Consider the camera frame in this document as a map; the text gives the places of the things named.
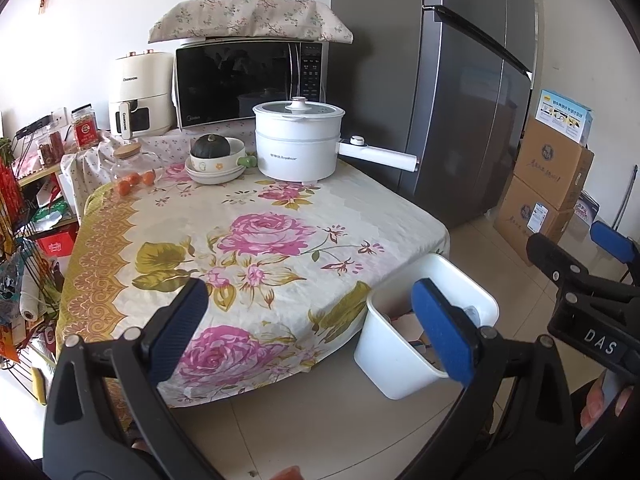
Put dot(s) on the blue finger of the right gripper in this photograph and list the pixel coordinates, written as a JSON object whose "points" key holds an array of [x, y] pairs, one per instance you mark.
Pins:
{"points": [[557, 264], [622, 248]]}

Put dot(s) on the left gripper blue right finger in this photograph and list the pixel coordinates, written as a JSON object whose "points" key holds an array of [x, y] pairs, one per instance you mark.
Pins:
{"points": [[452, 334]]}

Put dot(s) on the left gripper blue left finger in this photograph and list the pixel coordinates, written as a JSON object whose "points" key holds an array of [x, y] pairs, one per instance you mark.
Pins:
{"points": [[169, 331]]}

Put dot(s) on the white plastic trash bin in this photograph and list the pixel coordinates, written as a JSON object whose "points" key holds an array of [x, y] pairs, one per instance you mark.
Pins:
{"points": [[389, 350]]}

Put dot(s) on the lower cardboard box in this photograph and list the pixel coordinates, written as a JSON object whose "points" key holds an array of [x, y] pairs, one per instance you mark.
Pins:
{"points": [[523, 213]]}

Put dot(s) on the cardboard box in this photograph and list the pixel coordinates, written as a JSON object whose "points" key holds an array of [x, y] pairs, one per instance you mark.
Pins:
{"points": [[552, 165], [523, 213]]}

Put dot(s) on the upper cardboard box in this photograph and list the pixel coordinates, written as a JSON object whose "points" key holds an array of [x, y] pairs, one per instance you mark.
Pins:
{"points": [[552, 165]]}

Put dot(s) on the blue white box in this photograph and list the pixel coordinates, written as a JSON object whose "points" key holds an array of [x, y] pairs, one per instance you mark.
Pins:
{"points": [[565, 116]]}

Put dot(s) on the floral tablecloth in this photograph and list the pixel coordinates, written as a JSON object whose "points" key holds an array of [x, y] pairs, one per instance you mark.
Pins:
{"points": [[287, 267]]}

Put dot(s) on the small orange tangerine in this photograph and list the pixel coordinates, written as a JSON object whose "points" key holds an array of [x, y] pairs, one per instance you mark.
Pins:
{"points": [[123, 187]]}

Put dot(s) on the stacked white plates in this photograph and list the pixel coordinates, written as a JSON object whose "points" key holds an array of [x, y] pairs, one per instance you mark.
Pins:
{"points": [[212, 178]]}

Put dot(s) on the glass jar with wooden lid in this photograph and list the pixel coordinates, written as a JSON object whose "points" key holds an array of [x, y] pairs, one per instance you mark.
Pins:
{"points": [[133, 157]]}

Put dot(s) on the green ceramic cup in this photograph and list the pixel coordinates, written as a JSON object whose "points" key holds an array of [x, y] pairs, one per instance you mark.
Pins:
{"points": [[249, 161]]}

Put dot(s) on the green kabocha squash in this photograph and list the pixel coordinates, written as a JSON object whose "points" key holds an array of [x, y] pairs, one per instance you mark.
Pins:
{"points": [[210, 146]]}

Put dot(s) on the white floral bowl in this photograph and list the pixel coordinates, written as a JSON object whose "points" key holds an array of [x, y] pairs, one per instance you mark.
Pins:
{"points": [[222, 163]]}

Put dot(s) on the white air fryer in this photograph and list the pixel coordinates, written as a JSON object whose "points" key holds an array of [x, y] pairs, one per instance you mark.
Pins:
{"points": [[140, 95]]}

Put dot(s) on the red label spice jar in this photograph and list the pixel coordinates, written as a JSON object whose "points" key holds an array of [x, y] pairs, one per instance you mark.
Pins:
{"points": [[85, 129]]}

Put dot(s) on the white electric cooking pot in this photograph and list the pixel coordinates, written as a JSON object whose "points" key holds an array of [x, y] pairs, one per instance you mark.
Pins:
{"points": [[300, 141]]}

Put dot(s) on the grey refrigerator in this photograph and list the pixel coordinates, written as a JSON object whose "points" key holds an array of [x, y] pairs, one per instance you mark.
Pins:
{"points": [[447, 81]]}

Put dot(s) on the black microwave oven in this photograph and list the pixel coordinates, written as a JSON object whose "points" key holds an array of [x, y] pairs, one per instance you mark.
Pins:
{"points": [[222, 80]]}

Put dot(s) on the floral microwave cover cloth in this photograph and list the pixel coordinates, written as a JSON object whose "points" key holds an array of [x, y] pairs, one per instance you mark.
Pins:
{"points": [[290, 19]]}

